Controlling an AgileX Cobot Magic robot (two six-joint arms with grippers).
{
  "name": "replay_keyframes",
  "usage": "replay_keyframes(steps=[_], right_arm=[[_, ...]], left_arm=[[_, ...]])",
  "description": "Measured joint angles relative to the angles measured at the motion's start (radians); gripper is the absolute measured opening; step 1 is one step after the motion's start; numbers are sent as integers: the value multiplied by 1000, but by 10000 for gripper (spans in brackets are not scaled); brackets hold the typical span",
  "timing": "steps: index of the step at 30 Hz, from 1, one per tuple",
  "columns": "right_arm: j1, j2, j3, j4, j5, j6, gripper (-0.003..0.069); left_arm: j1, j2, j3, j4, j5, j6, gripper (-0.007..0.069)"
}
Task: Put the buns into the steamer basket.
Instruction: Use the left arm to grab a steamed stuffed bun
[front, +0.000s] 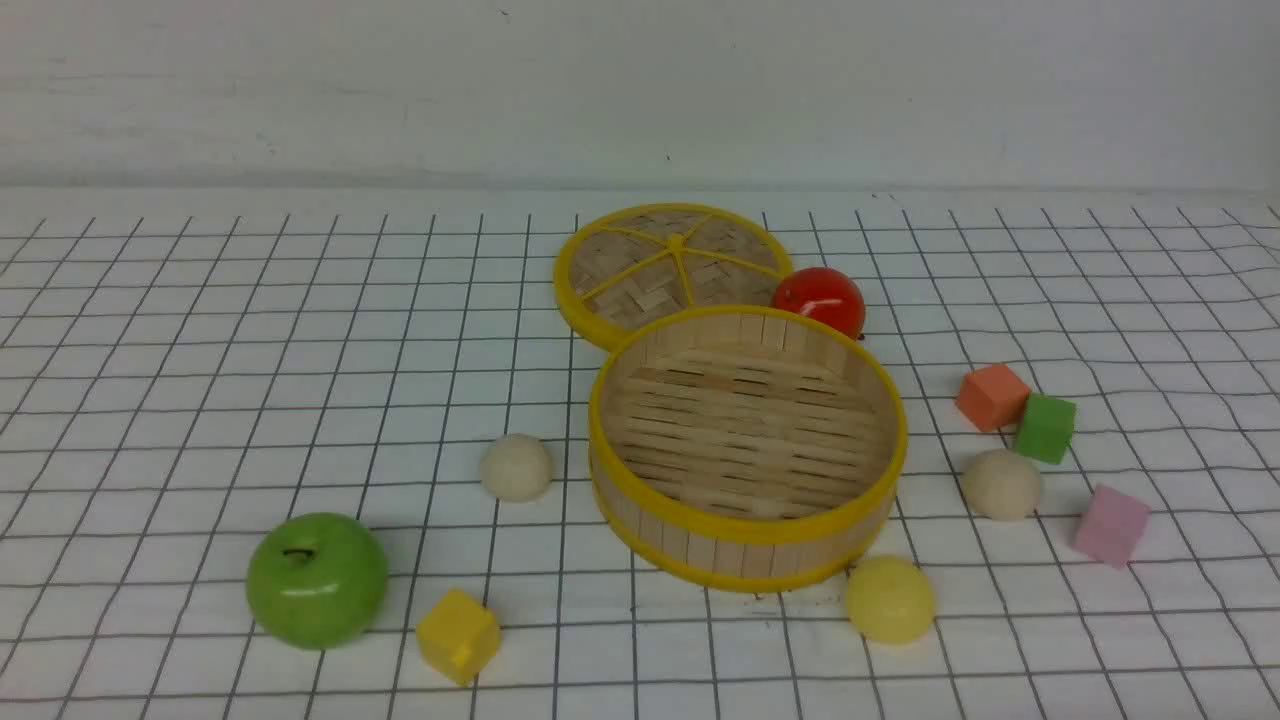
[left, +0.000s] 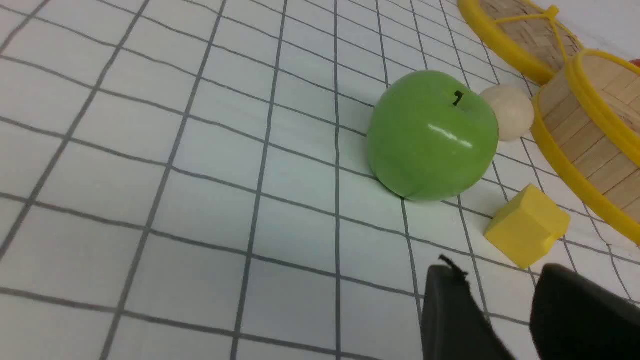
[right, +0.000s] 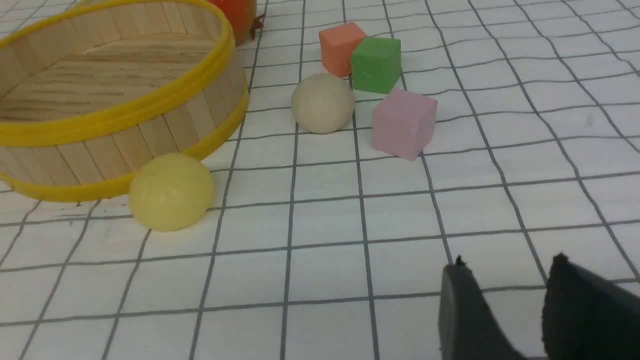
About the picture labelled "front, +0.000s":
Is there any white bun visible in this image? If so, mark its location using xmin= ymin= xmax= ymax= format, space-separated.
xmin=960 ymin=448 xmax=1043 ymax=521
xmin=479 ymin=434 xmax=553 ymax=502

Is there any bamboo steamer lid yellow rim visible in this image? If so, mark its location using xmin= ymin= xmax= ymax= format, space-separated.
xmin=552 ymin=202 xmax=795 ymax=352

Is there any bamboo steamer tray yellow rim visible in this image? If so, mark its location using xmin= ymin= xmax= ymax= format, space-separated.
xmin=588 ymin=305 xmax=908 ymax=593

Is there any red tomato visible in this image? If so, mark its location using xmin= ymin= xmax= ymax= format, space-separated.
xmin=771 ymin=266 xmax=867 ymax=341

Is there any yellow cube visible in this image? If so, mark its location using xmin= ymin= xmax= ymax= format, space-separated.
xmin=415 ymin=588 xmax=500 ymax=687

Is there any yellow bun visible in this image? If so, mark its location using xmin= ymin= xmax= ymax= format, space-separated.
xmin=845 ymin=555 xmax=936 ymax=644

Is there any orange cube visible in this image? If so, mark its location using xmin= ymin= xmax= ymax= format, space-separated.
xmin=955 ymin=363 xmax=1032 ymax=433

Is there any green apple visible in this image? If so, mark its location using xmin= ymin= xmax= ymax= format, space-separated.
xmin=244 ymin=512 xmax=389 ymax=650

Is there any green cube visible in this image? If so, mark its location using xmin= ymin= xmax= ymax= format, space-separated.
xmin=1012 ymin=393 xmax=1076 ymax=465

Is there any white grid tablecloth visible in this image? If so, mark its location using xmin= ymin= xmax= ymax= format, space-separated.
xmin=1 ymin=190 xmax=1279 ymax=719

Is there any pink cube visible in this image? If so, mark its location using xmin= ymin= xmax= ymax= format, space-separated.
xmin=1071 ymin=486 xmax=1152 ymax=570

